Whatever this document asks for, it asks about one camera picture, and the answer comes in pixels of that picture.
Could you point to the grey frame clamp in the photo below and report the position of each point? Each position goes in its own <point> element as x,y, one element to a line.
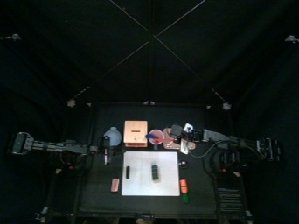
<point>292,38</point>
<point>226,106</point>
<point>14,37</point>
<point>72,102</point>
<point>149,102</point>

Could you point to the small black round knob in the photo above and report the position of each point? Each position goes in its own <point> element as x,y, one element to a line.
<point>184,163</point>

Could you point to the white text label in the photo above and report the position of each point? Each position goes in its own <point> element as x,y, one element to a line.
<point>229,200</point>

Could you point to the white cutting board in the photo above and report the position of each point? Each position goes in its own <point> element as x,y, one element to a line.
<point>152,173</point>

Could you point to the wooden box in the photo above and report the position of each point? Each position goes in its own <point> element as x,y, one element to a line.
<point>136,132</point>

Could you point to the orange toy carrot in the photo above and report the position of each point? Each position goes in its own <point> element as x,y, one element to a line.
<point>184,186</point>

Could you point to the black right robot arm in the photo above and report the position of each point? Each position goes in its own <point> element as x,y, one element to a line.
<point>241,143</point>

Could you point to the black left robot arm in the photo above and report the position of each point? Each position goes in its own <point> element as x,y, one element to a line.
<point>51,145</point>

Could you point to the small black stick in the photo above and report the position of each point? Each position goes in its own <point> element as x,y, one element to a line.
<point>128,172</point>

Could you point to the blue toy spoon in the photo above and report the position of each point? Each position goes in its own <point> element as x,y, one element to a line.
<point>150,136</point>

